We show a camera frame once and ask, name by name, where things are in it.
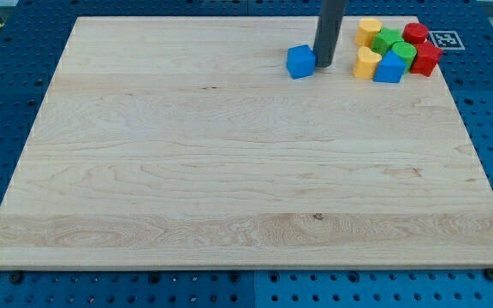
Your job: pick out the blue triangle block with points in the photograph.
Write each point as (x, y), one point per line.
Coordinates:
(390, 69)

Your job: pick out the blue cube block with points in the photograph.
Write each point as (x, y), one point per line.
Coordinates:
(300, 61)

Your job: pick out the yellow heart block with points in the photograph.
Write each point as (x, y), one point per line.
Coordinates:
(366, 63)

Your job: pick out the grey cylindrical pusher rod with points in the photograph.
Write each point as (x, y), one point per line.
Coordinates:
(328, 28)

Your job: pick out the light wooden board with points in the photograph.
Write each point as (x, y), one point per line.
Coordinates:
(182, 143)

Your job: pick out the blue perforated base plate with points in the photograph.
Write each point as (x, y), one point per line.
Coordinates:
(31, 42)

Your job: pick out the red star block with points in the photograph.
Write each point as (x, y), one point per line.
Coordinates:
(427, 57)

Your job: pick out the black white fiducial tag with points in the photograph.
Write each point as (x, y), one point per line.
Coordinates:
(446, 39)

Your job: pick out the green star block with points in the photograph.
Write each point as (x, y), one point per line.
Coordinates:
(385, 39)

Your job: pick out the red circle block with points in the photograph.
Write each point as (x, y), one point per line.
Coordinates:
(415, 33)

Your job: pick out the green circle block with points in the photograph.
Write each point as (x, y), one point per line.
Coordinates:
(406, 52)

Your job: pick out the yellow hexagon block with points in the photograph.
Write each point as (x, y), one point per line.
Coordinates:
(367, 30)

